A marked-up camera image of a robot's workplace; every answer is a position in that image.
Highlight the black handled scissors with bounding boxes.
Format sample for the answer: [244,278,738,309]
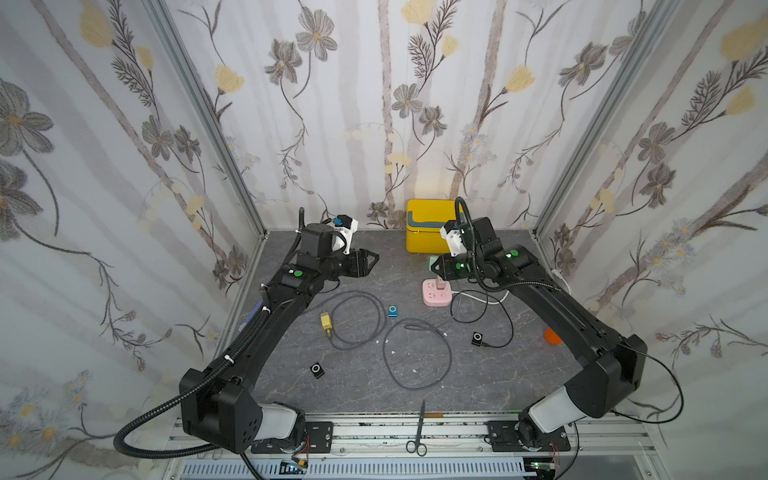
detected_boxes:
[406,400,428,457]

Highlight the yellow usb charger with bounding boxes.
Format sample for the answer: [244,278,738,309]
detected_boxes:
[320,312,333,337]

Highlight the orange cylindrical bottle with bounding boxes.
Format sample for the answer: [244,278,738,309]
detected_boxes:
[544,328,563,345]

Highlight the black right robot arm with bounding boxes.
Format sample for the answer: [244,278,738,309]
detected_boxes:
[431,217,647,450]

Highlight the dark grey usb cable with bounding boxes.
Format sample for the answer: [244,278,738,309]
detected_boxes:
[327,291,388,352]

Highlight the blue transparent plastic case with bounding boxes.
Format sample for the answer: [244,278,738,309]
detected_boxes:
[238,301,263,332]

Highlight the black mp3 player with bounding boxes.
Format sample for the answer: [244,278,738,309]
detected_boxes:
[310,363,325,379]
[471,332,485,347]

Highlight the yellow storage box grey handle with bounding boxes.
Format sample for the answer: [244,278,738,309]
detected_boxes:
[406,199,457,254]

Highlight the pink power strip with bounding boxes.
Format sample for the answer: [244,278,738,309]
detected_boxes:
[422,278,453,308]

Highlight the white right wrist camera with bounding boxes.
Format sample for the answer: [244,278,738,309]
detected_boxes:
[440,220,467,257]

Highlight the white slotted cable duct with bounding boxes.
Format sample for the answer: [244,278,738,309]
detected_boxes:
[179,458,535,480]

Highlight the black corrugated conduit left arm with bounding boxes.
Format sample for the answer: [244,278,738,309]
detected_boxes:
[113,249,379,459]

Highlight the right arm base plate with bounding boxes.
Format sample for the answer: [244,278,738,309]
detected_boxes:
[486,420,572,453]

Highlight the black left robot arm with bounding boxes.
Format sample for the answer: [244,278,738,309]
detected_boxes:
[179,215,379,454]

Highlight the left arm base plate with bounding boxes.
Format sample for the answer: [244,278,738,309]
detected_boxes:
[250,422,334,454]

